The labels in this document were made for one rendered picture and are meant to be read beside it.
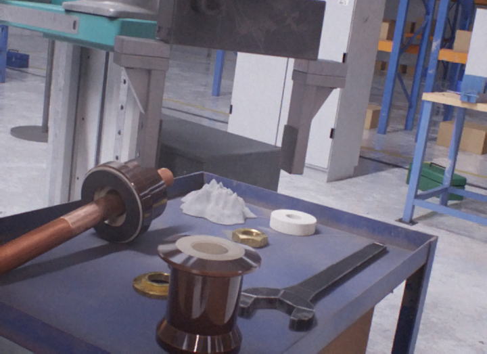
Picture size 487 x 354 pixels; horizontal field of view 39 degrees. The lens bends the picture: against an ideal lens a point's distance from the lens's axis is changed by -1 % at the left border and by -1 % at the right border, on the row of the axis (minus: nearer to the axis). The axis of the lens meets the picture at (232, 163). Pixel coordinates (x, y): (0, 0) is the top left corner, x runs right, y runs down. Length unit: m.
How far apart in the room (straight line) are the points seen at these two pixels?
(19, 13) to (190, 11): 1.17
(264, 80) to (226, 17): 5.10
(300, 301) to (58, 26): 0.95
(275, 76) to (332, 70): 4.98
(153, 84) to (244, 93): 5.21
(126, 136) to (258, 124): 4.04
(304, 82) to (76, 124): 1.35
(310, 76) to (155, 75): 0.14
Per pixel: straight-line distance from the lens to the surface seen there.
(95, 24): 1.46
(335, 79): 0.61
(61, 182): 1.93
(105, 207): 0.90
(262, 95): 5.66
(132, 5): 1.45
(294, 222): 1.07
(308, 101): 0.61
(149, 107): 0.56
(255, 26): 0.57
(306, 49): 0.59
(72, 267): 0.86
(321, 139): 5.39
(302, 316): 0.76
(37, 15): 1.63
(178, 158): 1.79
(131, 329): 0.72
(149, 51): 0.55
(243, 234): 0.99
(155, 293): 0.79
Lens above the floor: 1.20
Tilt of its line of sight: 12 degrees down
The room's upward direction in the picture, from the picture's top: 8 degrees clockwise
